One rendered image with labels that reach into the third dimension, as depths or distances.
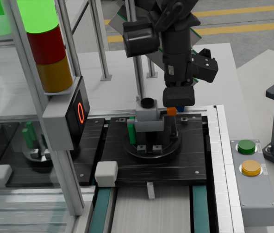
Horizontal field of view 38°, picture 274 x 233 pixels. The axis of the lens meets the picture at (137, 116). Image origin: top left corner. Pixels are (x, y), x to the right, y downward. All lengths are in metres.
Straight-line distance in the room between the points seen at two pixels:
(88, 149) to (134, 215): 0.21
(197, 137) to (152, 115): 0.15
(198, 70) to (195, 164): 0.21
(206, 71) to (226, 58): 0.71
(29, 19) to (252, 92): 0.89
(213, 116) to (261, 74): 0.43
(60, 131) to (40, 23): 0.17
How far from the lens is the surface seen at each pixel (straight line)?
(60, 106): 0.63
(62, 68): 0.62
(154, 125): 0.88
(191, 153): 0.91
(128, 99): 1.32
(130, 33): 0.76
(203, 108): 1.07
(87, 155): 0.95
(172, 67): 0.79
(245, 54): 3.43
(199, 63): 0.81
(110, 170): 0.86
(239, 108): 1.24
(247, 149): 0.92
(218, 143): 0.95
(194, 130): 0.98
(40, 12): 0.58
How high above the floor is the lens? 1.57
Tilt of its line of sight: 35 degrees down
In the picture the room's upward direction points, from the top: 8 degrees counter-clockwise
